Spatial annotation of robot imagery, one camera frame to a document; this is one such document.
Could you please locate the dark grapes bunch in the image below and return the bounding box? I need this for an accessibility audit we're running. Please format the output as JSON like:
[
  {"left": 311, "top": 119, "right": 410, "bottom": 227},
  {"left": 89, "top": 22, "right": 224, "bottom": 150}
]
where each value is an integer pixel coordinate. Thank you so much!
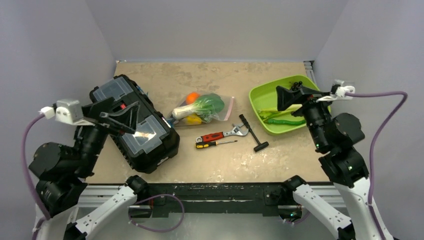
[{"left": 290, "top": 81, "right": 303, "bottom": 91}]

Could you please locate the red handled adjustable wrench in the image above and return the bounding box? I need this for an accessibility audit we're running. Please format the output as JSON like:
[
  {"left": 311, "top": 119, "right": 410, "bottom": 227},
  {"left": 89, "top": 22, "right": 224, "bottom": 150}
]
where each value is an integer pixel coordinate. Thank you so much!
[{"left": 195, "top": 123, "right": 249, "bottom": 143}]

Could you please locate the green chili pepper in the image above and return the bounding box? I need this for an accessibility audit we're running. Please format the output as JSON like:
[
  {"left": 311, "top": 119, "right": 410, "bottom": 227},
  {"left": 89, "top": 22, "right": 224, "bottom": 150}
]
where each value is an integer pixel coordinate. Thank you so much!
[{"left": 264, "top": 118, "right": 306, "bottom": 126}]

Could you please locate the black toolbox far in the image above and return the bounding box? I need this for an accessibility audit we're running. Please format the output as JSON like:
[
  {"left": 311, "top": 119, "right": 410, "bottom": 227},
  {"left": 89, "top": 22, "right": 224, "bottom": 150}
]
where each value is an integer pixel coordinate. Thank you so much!
[{"left": 89, "top": 74, "right": 150, "bottom": 112}]

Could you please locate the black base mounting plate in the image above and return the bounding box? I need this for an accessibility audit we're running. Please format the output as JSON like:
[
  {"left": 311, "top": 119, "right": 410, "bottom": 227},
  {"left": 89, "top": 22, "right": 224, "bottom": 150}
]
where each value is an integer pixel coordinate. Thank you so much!
[{"left": 129, "top": 182, "right": 308, "bottom": 221}]

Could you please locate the black toolbox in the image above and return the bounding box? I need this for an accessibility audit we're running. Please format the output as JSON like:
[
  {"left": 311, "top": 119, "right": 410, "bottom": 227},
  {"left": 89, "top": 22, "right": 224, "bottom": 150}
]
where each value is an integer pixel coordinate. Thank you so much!
[
  {"left": 89, "top": 74, "right": 150, "bottom": 112},
  {"left": 111, "top": 100, "right": 180, "bottom": 174}
]

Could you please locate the yellow lemon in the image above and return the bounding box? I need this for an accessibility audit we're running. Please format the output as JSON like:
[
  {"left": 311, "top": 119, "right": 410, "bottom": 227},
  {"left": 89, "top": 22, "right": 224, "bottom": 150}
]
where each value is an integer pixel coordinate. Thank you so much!
[{"left": 184, "top": 114, "right": 203, "bottom": 126}]

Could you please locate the green plastic basin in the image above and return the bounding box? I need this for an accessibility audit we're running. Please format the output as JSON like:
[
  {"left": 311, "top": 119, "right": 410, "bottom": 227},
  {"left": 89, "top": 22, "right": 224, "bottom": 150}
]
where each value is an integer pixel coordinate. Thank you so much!
[{"left": 249, "top": 75, "right": 319, "bottom": 136}]

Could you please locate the orange tangerine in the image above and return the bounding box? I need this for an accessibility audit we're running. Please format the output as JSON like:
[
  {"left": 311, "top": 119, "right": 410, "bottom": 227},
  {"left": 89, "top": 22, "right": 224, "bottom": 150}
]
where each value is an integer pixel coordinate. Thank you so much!
[{"left": 185, "top": 92, "right": 201, "bottom": 105}]

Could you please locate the yellow black screwdriver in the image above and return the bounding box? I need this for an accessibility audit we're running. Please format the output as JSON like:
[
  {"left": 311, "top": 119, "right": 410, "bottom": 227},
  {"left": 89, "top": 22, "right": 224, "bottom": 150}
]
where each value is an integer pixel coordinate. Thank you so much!
[{"left": 195, "top": 140, "right": 237, "bottom": 149}]

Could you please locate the black hammer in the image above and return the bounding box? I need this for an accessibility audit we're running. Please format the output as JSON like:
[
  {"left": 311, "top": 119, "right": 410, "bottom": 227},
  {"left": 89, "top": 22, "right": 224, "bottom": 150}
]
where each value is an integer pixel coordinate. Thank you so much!
[{"left": 239, "top": 114, "right": 269, "bottom": 153}]

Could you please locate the black toolbox near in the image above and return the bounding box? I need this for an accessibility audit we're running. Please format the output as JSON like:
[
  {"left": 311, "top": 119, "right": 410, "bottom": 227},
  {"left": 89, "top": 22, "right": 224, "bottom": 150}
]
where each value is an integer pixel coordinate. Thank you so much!
[{"left": 111, "top": 100, "right": 180, "bottom": 174}]

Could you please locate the bok choy green white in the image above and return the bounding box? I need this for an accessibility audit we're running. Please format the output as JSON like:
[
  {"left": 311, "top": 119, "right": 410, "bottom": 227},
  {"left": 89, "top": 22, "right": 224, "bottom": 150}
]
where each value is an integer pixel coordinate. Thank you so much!
[{"left": 171, "top": 93, "right": 225, "bottom": 122}]

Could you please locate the clear zip top bag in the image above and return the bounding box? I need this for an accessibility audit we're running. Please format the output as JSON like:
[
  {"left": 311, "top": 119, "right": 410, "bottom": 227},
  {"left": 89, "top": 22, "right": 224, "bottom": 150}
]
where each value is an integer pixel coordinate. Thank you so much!
[{"left": 166, "top": 91, "right": 235, "bottom": 126}]

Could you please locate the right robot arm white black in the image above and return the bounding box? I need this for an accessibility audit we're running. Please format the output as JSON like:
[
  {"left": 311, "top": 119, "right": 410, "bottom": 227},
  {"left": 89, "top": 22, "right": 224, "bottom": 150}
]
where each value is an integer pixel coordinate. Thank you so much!
[{"left": 276, "top": 84, "right": 393, "bottom": 240}]

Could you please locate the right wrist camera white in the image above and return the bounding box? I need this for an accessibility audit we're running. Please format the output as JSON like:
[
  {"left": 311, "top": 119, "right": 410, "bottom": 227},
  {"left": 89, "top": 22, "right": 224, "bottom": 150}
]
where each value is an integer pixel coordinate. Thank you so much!
[{"left": 316, "top": 79, "right": 356, "bottom": 102}]

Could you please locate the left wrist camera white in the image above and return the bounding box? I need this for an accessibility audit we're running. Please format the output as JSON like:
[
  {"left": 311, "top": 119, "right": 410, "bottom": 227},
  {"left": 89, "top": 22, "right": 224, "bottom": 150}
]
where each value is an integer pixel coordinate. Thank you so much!
[{"left": 38, "top": 98, "right": 95, "bottom": 126}]

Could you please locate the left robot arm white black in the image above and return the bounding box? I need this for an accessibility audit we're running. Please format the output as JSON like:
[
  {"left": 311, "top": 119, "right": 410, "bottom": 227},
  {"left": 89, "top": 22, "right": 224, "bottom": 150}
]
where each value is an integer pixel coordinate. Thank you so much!
[{"left": 22, "top": 97, "right": 149, "bottom": 240}]

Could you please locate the celery stalk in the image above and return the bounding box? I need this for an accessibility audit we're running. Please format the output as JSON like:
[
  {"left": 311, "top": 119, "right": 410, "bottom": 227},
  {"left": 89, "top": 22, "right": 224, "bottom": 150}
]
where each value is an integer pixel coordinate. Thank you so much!
[{"left": 257, "top": 104, "right": 302, "bottom": 121}]

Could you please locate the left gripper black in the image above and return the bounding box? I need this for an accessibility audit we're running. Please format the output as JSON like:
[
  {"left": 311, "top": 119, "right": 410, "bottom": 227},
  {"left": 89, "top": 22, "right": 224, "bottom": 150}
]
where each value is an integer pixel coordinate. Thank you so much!
[{"left": 75, "top": 95, "right": 140, "bottom": 175}]

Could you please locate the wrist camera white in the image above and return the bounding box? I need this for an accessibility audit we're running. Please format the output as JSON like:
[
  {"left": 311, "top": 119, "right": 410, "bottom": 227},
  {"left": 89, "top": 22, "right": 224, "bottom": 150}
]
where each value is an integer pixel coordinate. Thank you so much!
[
  {"left": 38, "top": 98, "right": 95, "bottom": 126},
  {"left": 316, "top": 79, "right": 356, "bottom": 102}
]

